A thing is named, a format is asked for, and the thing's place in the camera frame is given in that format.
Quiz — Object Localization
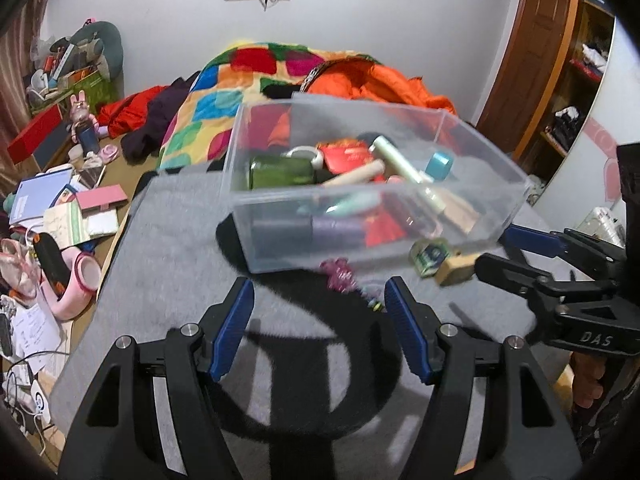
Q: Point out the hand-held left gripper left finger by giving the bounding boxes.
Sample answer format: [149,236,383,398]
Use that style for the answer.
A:
[59,276,256,480]

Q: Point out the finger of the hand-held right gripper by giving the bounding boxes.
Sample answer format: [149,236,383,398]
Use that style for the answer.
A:
[502,224,629,268]
[475,252,640,357]

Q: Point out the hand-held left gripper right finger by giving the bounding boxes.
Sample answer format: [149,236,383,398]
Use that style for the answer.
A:
[384,276,584,480]

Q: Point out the small wooden block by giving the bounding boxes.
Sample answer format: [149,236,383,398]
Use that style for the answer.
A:
[433,253,482,287]

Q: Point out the purple cosmetic tube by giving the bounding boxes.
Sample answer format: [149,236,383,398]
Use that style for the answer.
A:
[251,214,367,252]

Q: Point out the clear plastic storage box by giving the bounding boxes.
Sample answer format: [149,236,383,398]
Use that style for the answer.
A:
[220,92,532,275]

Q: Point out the mint green cosmetic tube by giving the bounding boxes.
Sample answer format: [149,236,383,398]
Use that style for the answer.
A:
[324,191,384,216]

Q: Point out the pale yellow-green tube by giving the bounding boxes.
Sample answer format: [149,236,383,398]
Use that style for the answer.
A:
[369,134,434,185]

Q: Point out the beige cosmetic tube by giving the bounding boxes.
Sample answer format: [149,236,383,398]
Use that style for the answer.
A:
[322,158,387,190]

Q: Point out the person's right hand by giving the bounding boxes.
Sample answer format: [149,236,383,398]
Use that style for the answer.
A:
[572,350,614,412]

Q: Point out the white printed bag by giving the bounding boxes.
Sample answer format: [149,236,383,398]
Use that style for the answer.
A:
[582,206,626,249]

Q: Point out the white pink printed sliding door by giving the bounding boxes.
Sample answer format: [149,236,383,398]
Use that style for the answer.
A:
[525,19,640,252]

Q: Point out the beige cosmetic bottle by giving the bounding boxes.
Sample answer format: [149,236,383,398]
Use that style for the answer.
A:
[422,184,482,235]

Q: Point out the small green printed box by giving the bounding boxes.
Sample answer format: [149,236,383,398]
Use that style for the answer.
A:
[408,238,451,277]

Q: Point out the pink glitter hair ornament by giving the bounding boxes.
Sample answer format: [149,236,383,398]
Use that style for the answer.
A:
[319,257,357,292]

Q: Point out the black bag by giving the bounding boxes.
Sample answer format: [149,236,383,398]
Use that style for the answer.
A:
[549,106,584,149]

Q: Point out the grey blanket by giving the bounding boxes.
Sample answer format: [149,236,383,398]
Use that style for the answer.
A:
[50,157,576,480]

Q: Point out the teal capped tube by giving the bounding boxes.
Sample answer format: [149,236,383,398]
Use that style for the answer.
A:
[425,151,455,180]

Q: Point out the dark green bottle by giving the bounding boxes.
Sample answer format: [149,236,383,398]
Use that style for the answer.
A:
[248,154,315,190]

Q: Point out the wooden door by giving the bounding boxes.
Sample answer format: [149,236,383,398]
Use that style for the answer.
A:
[474,0,584,162]

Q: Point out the red foil packet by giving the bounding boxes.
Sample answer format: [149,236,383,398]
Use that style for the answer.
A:
[320,138,384,174]

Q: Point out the pink flat box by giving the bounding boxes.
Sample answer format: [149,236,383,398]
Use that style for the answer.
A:
[74,184,129,212]

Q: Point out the white tape roll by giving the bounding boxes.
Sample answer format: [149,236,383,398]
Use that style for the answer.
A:
[287,144,327,169]

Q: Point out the green white notebook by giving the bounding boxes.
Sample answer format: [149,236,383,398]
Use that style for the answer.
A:
[42,202,119,249]

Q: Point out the orange puffer jacket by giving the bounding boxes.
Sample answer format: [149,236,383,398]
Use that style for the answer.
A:
[270,57,459,147]

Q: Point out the small rectangular mirror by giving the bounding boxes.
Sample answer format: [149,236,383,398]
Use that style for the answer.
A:
[74,164,106,189]

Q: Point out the colourful patchwork quilt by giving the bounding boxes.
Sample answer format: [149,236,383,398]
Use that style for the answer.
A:
[157,39,382,172]

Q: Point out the dark purple garment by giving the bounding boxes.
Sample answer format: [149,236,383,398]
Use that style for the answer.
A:
[121,71,202,164]

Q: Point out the blue book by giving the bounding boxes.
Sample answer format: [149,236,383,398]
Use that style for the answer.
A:
[9,168,75,224]

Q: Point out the dark blue bottle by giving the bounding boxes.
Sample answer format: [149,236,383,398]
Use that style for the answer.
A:
[77,127,101,154]

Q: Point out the red garment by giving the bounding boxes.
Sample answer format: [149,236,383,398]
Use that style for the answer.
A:
[97,85,167,139]

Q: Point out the pink rabbit toy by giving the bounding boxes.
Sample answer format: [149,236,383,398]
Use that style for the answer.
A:
[67,90,101,144]

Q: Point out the green cardboard box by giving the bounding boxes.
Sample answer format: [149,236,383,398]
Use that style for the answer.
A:
[69,67,121,107]

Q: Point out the red grey box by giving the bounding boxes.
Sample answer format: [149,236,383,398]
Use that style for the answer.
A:
[7,104,69,166]

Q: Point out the grey-green neck pillow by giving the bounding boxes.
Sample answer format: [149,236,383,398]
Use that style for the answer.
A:
[64,20,125,82]

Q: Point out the striped curtain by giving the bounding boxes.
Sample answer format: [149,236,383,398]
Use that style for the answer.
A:
[0,0,57,171]

